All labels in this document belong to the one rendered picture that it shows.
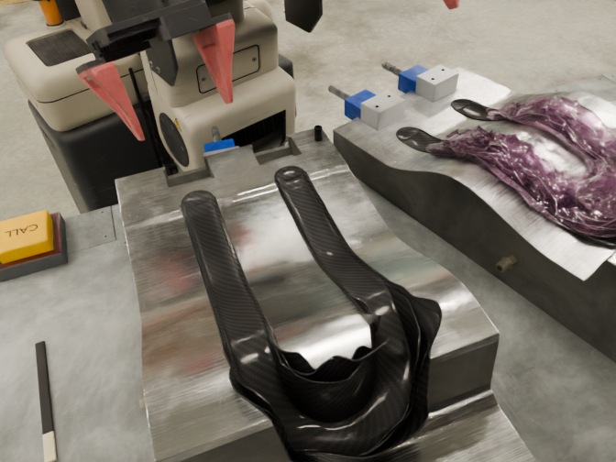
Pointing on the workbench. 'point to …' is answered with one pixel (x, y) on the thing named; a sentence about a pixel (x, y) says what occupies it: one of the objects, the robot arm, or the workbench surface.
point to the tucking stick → (45, 403)
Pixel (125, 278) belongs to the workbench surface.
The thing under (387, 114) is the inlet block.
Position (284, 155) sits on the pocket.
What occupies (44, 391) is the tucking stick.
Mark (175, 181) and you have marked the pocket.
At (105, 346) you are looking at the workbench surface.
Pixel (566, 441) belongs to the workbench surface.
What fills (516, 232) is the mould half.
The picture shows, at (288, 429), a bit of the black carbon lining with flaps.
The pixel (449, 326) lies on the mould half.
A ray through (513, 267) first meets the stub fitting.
